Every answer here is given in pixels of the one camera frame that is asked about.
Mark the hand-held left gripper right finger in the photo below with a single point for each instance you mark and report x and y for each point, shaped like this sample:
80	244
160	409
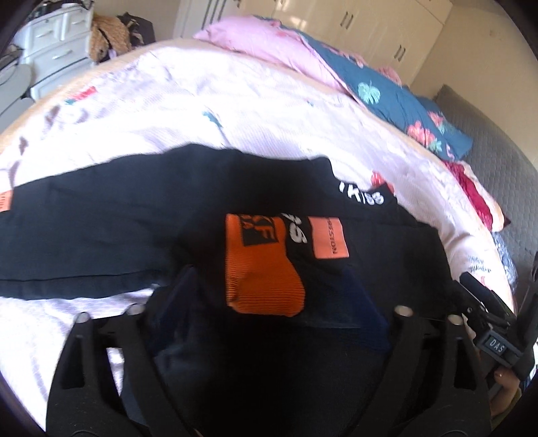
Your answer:
370	320

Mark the white door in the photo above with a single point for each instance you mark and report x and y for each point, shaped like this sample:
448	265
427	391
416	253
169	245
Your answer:
193	17

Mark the black garment with orange patches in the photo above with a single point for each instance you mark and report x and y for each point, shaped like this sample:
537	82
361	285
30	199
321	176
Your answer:
126	218

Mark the pink printed quilt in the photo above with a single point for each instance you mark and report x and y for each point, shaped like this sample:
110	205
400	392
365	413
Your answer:
176	109

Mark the cream wardrobe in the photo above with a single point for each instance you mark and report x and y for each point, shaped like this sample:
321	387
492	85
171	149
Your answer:
370	25

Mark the beige bed mattress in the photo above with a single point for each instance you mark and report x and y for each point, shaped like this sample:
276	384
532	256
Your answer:
38	105

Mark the person's right hand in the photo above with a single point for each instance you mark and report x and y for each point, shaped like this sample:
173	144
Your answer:
504	390

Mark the red floral pillow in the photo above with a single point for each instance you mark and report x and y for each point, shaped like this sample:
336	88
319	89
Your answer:
475	193

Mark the pink and blue floral duvet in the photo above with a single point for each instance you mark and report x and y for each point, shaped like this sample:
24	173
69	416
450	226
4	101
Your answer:
336	67

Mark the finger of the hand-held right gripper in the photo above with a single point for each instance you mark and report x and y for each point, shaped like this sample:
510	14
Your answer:
477	288

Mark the white drawer cabinet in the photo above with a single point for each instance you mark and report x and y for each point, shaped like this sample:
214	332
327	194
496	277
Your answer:
59	38

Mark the dark dotted cloth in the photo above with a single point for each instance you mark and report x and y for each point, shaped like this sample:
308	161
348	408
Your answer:
503	256

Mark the brown crumpled cloth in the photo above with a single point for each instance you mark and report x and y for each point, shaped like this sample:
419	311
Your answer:
107	38

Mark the grey quilted headboard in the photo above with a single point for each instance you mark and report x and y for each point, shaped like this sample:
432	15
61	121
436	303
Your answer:
504	138

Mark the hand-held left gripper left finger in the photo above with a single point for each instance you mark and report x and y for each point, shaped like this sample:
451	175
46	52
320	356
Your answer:
181	294

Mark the dark bag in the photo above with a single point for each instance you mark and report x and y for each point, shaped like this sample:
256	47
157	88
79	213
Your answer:
134	29

